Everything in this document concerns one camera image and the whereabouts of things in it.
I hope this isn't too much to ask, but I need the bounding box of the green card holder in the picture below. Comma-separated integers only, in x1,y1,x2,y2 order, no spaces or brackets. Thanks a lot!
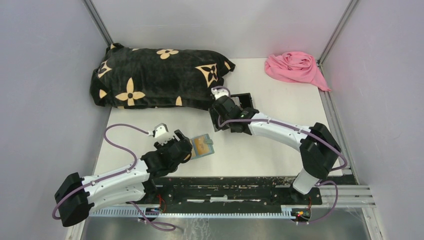
190,134,215,160

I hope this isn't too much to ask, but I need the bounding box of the black card box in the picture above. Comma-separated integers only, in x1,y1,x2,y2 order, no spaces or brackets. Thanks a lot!
230,93,254,109

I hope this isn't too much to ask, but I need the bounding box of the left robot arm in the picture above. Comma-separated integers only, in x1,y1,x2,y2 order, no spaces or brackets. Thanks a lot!
52,130,193,227

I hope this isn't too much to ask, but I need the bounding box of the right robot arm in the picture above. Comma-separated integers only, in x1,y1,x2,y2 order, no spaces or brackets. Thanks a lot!
209,95,342,204

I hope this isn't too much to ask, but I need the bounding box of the black floral pillow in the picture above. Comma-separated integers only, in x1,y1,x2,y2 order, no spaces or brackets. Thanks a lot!
89,42,236,111

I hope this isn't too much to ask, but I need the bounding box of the pink cloth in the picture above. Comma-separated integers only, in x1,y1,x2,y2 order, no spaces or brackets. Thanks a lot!
264,51,331,92

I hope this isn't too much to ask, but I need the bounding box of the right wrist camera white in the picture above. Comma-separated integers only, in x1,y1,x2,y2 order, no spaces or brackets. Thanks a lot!
211,86,231,100

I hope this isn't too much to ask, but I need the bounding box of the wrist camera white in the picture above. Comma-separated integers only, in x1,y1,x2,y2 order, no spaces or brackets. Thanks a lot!
148,123,170,141
211,86,231,100

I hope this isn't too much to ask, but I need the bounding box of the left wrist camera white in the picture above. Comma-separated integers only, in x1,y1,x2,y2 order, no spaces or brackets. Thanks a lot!
148,123,170,141

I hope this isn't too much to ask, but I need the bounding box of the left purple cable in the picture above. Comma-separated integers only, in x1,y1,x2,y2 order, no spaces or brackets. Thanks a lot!
51,123,176,231

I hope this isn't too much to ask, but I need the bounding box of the purple cable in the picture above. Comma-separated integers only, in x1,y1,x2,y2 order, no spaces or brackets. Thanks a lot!
51,123,176,231
211,86,349,225

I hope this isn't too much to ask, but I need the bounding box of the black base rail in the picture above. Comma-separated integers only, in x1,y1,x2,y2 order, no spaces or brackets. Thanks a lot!
92,176,332,215

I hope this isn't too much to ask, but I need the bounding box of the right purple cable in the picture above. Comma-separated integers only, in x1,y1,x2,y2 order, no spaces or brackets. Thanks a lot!
211,86,349,225

